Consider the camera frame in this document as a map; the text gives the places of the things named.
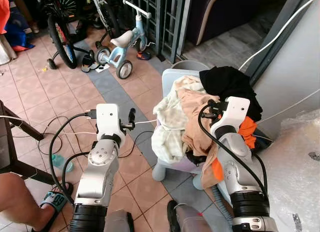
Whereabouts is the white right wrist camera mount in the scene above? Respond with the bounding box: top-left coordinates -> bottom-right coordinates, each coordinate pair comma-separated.
212,96 -> 251,136

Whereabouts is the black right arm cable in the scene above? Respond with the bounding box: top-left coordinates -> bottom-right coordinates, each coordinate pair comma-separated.
197,103 -> 269,199

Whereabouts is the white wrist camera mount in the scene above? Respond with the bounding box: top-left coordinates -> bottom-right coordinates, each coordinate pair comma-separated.
212,96 -> 251,136
95,103 -> 126,138

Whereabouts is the black shoe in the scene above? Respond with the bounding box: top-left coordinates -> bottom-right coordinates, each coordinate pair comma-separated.
80,54 -> 100,73

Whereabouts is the dark metal gate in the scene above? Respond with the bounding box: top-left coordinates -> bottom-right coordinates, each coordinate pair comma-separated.
118,0 -> 187,64

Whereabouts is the blue bag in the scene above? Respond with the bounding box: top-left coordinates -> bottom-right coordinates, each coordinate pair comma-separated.
4,20 -> 36,52

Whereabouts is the person's bare leg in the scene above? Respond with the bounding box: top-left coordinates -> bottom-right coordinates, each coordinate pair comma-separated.
0,172 -> 57,231

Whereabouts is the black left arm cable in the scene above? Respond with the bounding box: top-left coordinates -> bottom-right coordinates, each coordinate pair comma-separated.
48,110 -> 99,194

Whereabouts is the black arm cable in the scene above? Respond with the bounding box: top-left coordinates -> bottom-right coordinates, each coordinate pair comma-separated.
197,103 -> 269,199
48,110 -> 99,194

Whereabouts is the orange blue small shoe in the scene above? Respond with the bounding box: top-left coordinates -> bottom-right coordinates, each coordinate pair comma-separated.
136,50 -> 152,61

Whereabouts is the teal plastic cup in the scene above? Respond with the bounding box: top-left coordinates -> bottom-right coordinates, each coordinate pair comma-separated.
50,154 -> 74,173

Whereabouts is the thin white floor cable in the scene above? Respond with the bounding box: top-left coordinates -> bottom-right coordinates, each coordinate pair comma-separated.
0,114 -> 159,139

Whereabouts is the black teal sandal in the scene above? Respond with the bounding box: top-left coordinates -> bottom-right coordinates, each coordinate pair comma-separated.
31,184 -> 75,232

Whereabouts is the orange garment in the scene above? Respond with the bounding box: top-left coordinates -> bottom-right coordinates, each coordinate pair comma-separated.
210,116 -> 259,182

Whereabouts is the dark wooden furniture frame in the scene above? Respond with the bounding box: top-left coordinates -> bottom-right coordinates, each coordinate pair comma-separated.
0,99 -> 57,186

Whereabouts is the beige garment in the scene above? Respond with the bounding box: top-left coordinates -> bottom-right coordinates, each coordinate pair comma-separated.
172,76 -> 222,189

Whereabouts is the thick white hose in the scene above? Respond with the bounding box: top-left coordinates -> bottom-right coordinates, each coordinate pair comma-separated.
239,0 -> 320,71

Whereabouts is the pale blue plastic chair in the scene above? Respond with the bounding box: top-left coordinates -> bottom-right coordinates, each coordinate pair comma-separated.
152,68 -> 236,191

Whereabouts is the dark purple sofa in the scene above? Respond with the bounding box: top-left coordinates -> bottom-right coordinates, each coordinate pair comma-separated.
185,0 -> 282,46

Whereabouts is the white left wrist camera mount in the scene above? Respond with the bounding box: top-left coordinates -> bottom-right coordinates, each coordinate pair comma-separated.
95,103 -> 126,138

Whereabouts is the grey corrugated hose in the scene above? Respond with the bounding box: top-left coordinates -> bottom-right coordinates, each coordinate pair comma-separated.
209,184 -> 234,226

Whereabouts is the cream white garment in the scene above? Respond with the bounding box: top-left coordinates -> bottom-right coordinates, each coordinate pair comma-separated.
151,94 -> 190,164

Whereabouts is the clear bubble wrap sheet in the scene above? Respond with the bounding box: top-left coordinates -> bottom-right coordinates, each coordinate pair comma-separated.
259,109 -> 320,232

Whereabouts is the grey plastic bucket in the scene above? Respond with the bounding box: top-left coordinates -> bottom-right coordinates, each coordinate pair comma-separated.
171,59 -> 212,72

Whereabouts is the black garment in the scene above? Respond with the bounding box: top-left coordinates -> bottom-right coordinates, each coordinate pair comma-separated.
198,66 -> 264,123

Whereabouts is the dark grey door post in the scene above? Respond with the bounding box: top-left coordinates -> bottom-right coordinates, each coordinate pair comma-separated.
244,0 -> 307,86

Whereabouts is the black child bicycle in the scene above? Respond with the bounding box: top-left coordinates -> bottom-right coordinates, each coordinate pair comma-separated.
37,0 -> 97,71

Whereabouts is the grey right robot leg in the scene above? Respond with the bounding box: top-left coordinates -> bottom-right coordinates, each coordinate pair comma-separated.
166,199 -> 217,232

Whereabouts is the light blue balance bike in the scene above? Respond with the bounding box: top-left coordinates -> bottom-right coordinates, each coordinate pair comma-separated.
95,0 -> 154,80

